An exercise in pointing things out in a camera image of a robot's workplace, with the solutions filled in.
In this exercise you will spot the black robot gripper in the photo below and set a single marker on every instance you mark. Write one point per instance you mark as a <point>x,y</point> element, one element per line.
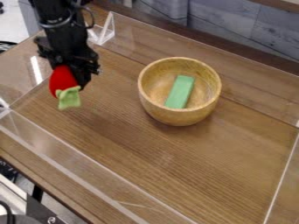
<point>64,47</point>

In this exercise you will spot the red plush fruit green leaf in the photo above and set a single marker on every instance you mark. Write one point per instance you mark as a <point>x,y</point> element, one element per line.
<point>64,87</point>

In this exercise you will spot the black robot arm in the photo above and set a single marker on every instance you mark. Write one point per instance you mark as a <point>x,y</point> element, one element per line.
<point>56,13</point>

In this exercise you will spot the wooden bowl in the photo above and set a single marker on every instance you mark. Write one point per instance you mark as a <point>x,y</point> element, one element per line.
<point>155,82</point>

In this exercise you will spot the green rectangular block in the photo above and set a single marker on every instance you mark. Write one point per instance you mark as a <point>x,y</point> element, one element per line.
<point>180,92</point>

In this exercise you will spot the black device lower left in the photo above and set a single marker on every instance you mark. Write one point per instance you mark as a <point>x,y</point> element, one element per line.
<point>27,211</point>

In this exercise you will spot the grey post upper left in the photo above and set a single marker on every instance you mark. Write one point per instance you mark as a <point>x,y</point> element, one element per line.
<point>30,17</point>

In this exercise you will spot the clear acrylic tray enclosure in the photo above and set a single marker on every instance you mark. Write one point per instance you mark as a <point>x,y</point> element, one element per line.
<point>120,168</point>

